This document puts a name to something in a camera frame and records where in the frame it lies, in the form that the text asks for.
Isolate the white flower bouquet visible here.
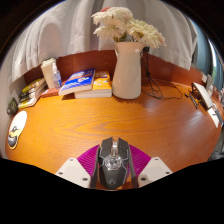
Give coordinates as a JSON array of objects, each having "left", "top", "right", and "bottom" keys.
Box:
[{"left": 91, "top": 6, "right": 167, "bottom": 50}]

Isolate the black cable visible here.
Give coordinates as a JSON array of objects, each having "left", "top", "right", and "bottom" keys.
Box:
[{"left": 141, "top": 49, "right": 184, "bottom": 100}]

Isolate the white round mouse pad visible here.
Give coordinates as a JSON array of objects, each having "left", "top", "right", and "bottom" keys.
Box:
[{"left": 6, "top": 110, "right": 28, "bottom": 150}]

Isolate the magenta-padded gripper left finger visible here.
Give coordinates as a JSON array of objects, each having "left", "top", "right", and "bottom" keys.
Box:
[{"left": 54, "top": 144, "right": 101, "bottom": 189}]

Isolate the white flat device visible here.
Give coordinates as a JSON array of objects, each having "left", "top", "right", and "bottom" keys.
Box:
[{"left": 191, "top": 81, "right": 214, "bottom": 111}]

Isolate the yellow and white book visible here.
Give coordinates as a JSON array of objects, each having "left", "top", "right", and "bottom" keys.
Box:
[{"left": 17, "top": 92, "right": 46, "bottom": 110}]

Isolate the red book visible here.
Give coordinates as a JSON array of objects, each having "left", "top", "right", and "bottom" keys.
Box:
[{"left": 40, "top": 86, "right": 63, "bottom": 99}]

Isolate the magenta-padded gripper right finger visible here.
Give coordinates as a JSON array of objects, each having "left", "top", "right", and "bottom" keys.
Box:
[{"left": 127, "top": 144, "right": 174, "bottom": 189}]

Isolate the white curtain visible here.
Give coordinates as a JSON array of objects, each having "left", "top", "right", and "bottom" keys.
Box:
[{"left": 11, "top": 0, "right": 198, "bottom": 83}]

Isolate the dark mug with green inside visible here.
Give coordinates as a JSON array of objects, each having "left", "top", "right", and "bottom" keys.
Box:
[{"left": 6, "top": 97, "right": 19, "bottom": 117}]

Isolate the clear spray bottle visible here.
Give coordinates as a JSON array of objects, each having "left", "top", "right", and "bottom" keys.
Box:
[{"left": 51, "top": 62, "right": 63, "bottom": 89}]

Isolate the white ceramic vase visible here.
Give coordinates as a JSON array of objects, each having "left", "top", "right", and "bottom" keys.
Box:
[{"left": 111, "top": 41, "right": 147, "bottom": 100}]

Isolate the dark grey computer mouse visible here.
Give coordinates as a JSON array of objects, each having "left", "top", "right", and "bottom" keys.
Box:
[{"left": 97, "top": 136, "right": 131, "bottom": 190}]

